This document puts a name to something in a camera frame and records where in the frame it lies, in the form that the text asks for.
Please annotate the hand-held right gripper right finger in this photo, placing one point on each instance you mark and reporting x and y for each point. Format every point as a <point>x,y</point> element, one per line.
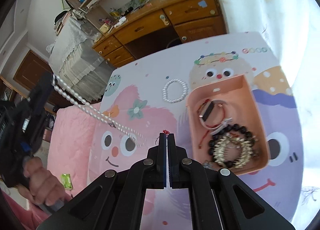
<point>171,165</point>

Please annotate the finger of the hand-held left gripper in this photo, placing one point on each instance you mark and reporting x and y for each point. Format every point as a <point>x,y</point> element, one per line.
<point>42,90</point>

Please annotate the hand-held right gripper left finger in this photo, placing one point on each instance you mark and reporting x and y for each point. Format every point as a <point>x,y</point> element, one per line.
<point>163,165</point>

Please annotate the small earring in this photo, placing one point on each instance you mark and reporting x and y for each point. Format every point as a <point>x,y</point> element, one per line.
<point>165,132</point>

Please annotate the pink smart watch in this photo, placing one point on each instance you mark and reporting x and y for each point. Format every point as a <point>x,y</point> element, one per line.
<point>207,111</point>

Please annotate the pink plastic tray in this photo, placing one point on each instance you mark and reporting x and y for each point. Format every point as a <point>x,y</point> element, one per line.
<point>250,110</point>

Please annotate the person's left forearm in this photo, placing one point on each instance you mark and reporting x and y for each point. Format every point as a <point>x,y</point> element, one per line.
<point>22,212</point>

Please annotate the person's left hand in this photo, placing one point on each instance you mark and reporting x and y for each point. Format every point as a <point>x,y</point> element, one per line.
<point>40,182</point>

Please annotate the brown wooden door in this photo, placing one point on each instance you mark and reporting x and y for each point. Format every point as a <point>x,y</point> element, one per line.
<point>30,67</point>

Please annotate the small flower brooch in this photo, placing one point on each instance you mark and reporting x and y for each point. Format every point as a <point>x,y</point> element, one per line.
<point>208,165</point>

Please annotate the lace covered furniture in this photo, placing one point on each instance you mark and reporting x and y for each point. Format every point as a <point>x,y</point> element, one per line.
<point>75,65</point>

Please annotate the cartoon printed tablecloth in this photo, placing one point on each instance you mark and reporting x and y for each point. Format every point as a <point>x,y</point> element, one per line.
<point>155,110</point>

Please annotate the green packet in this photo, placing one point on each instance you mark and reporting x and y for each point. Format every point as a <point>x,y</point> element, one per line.
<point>67,181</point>

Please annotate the wooden desk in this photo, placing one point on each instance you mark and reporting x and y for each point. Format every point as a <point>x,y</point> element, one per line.
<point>150,27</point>

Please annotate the white floral curtain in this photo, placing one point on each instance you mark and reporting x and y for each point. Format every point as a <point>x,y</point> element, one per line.
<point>262,7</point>

